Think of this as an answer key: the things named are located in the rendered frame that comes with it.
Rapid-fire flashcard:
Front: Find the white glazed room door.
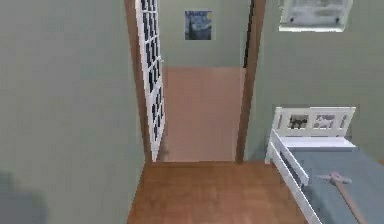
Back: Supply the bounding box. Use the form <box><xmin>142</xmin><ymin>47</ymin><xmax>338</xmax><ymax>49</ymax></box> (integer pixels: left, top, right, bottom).
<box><xmin>134</xmin><ymin>0</ymin><xmax>167</xmax><ymax>163</ymax></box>

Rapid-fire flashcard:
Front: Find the blue framed night painting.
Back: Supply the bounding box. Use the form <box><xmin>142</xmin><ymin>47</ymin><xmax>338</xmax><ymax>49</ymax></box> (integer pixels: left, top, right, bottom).
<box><xmin>184</xmin><ymin>9</ymin><xmax>214</xmax><ymax>42</ymax></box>

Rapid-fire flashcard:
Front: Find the white pillow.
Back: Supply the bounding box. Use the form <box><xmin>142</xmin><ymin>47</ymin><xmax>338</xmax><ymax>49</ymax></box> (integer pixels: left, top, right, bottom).
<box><xmin>281</xmin><ymin>136</ymin><xmax>357</xmax><ymax>149</ymax></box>

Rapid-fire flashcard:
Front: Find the white bed with blue cover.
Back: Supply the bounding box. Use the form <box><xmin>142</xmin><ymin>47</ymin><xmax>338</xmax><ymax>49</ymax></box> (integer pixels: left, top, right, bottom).
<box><xmin>264</xmin><ymin>106</ymin><xmax>384</xmax><ymax>224</ymax></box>

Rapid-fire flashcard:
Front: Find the brown wooden door frame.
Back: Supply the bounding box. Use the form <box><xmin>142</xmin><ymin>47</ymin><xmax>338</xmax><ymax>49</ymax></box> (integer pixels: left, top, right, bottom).
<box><xmin>123</xmin><ymin>0</ymin><xmax>268</xmax><ymax>165</ymax></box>

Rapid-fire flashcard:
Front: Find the white framed wall picture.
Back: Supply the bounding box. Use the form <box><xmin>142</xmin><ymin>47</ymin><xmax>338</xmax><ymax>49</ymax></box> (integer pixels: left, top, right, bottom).
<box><xmin>278</xmin><ymin>0</ymin><xmax>354</xmax><ymax>34</ymax></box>

